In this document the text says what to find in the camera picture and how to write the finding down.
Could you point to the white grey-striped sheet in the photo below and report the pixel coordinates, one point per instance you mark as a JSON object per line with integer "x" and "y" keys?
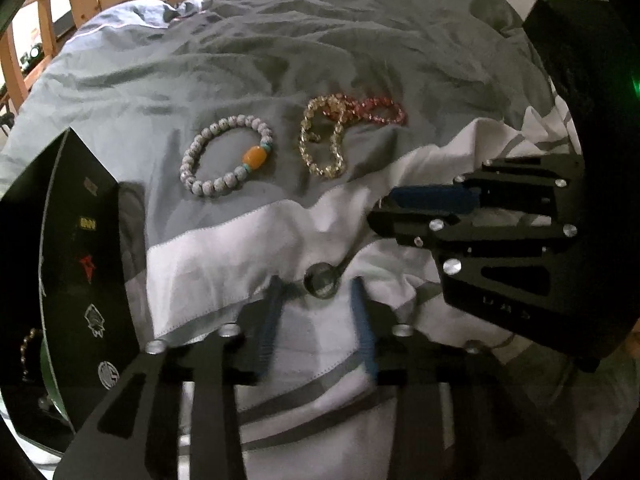
{"x": 320, "y": 225}

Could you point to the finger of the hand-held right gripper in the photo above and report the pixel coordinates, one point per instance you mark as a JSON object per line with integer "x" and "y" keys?
{"x": 425, "y": 232}
{"x": 432, "y": 199}

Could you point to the grey blanket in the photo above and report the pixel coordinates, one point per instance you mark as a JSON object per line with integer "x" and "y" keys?
{"x": 225, "y": 60}

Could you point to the black jewelry box with emblems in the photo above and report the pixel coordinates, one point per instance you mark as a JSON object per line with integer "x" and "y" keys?
{"x": 85, "y": 280}

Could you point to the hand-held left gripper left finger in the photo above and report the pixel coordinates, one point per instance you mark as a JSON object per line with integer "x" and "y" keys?
{"x": 268, "y": 327}

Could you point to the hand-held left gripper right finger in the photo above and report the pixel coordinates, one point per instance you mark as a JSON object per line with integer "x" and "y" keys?
{"x": 363, "y": 332}

